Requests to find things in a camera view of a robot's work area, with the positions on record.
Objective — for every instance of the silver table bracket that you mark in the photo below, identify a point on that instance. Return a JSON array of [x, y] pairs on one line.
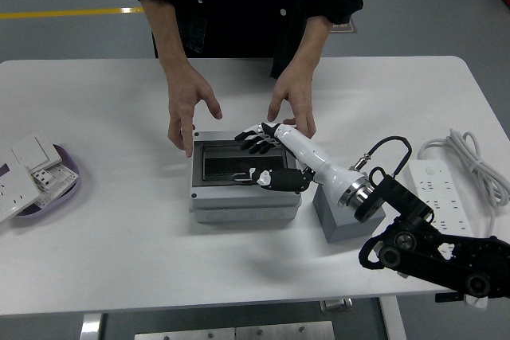
[[336, 305]]

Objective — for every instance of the purple plastic tray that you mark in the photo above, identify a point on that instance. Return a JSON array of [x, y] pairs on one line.
[[60, 201]]

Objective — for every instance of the metal base plate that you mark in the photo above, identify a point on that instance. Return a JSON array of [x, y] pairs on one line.
[[235, 333]]

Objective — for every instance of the black table control panel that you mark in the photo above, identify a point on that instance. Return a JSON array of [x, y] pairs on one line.
[[448, 297]]

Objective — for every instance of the white wall switch plate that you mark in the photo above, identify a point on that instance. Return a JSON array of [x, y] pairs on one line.
[[34, 153]]

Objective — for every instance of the white table leg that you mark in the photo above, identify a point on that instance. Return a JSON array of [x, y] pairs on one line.
[[91, 328], [392, 320]]

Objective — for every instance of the white printed socket module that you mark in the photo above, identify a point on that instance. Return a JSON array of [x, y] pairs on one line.
[[63, 178]]

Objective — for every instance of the person's left hand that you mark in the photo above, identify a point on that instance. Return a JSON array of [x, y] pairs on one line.
[[296, 89]]

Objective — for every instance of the yellow floor line tape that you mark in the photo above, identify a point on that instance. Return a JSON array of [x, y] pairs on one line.
[[71, 12]]

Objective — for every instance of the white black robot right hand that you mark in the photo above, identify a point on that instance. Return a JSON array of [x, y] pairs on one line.
[[318, 161]]

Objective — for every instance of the white terminal block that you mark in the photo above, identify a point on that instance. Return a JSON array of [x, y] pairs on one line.
[[43, 178]]

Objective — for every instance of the brown floor sign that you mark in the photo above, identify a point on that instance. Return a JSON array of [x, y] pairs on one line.
[[348, 27]]

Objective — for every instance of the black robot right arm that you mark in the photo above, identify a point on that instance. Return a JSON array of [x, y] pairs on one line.
[[438, 252]]

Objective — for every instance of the person's right forearm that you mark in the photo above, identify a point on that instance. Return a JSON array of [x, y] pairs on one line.
[[167, 37]]

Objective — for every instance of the person's right hand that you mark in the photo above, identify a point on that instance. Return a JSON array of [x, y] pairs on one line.
[[185, 95]]

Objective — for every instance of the person's left forearm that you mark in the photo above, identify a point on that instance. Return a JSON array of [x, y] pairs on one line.
[[311, 45]]

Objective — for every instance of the grey enclosure box with flap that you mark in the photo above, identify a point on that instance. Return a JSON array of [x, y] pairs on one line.
[[239, 202]]

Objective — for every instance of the person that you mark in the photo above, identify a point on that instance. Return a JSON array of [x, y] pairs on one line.
[[247, 1]]

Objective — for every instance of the white power strip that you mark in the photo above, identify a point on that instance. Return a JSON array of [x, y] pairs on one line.
[[438, 188]]

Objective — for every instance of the grey cube with round hole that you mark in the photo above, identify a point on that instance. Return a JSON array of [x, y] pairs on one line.
[[342, 225]]

